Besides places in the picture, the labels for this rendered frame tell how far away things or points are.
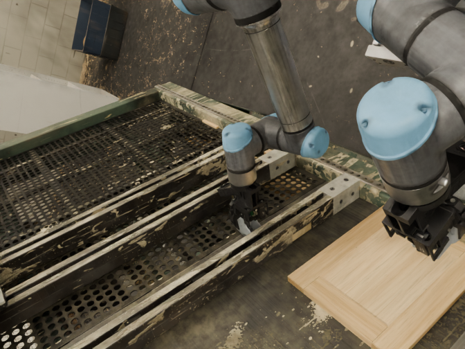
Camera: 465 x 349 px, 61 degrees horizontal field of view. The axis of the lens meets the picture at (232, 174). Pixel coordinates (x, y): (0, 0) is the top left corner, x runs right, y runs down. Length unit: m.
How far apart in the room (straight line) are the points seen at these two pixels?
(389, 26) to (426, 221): 0.25
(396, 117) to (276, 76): 0.47
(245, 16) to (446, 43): 0.41
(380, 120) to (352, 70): 2.12
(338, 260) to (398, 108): 0.73
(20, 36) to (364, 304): 5.41
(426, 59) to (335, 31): 2.22
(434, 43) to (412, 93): 0.08
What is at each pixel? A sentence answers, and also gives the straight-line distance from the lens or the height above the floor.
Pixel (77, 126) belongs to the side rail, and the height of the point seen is 1.30.
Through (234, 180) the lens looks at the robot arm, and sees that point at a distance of 1.00.
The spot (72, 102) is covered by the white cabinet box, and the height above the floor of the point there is 0.53.
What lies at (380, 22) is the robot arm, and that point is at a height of 1.62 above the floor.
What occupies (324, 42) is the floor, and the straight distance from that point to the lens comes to 2.71.
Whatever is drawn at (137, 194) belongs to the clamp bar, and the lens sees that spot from 1.36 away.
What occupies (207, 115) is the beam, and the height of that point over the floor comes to 0.90.
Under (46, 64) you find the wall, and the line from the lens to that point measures 5.98.
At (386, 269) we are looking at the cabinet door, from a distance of 1.09.
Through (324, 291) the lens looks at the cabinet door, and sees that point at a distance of 1.02.
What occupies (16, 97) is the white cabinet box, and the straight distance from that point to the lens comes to 4.53.
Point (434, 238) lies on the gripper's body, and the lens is 0.57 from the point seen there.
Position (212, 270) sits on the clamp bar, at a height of 1.39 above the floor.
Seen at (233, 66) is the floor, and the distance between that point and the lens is 3.26.
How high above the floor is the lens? 2.04
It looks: 42 degrees down
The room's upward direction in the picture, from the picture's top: 83 degrees counter-clockwise
